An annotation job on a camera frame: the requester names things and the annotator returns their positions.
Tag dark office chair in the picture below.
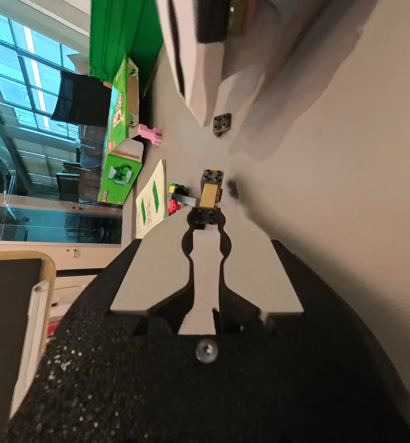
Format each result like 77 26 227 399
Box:
55 125 106 205

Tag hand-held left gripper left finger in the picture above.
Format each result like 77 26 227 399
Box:
110 207 196 335

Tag dark grey and tan brick assembly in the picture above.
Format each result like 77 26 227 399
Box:
188 166 225 230

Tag green cardboard toy box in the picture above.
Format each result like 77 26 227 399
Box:
98 54 145 205

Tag small dark grey brick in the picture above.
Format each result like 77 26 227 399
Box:
212 112 232 138

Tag black green red brick assembly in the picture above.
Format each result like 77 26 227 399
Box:
167 183 200 213

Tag pink brick figure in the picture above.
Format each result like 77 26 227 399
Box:
138 124 163 146

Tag wood-framed black board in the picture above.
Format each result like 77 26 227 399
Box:
0 251 57 422

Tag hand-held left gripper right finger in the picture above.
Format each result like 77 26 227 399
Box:
216 208 305 335

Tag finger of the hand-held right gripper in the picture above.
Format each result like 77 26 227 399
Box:
226 0 330 90
156 0 227 127

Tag brick instruction booklet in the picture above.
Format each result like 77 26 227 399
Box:
135 159 166 239

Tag black monitor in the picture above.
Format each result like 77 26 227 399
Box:
50 70 113 127

